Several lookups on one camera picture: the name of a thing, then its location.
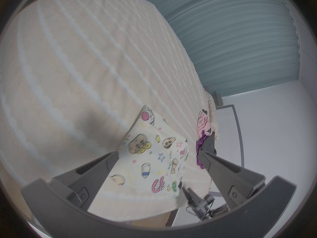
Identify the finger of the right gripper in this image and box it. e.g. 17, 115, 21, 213
181, 187, 193, 203

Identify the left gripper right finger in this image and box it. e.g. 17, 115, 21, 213
199, 150, 266, 209

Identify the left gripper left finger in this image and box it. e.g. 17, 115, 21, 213
51, 151, 120, 209

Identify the white printed pyjama top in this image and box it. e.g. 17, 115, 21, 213
109, 105, 191, 198

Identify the bed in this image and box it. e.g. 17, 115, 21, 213
0, 0, 246, 227

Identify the purple satin garment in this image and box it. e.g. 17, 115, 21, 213
195, 130, 209, 170

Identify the pink garment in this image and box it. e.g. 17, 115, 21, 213
196, 109, 211, 139

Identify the grey bedside table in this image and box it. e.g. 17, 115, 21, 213
208, 91, 223, 106

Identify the blue-green curtain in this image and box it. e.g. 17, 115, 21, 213
98, 0, 301, 97

